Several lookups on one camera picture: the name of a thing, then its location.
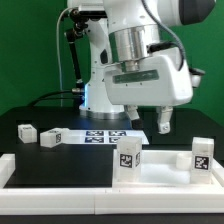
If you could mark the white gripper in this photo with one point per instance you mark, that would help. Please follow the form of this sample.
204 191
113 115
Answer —
157 83

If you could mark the white square table top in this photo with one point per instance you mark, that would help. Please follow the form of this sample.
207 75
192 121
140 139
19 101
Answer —
157 168

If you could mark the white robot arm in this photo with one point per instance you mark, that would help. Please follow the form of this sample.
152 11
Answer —
136 59

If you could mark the tag marker sheet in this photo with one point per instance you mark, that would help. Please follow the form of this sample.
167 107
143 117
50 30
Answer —
101 136

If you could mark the white U-shaped fence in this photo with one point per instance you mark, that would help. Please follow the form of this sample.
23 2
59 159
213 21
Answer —
115 200

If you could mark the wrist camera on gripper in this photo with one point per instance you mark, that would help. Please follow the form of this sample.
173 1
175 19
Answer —
196 76

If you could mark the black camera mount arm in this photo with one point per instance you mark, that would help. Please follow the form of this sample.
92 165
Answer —
73 34

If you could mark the black camera on mount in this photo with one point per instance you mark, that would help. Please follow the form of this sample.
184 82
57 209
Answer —
93 11

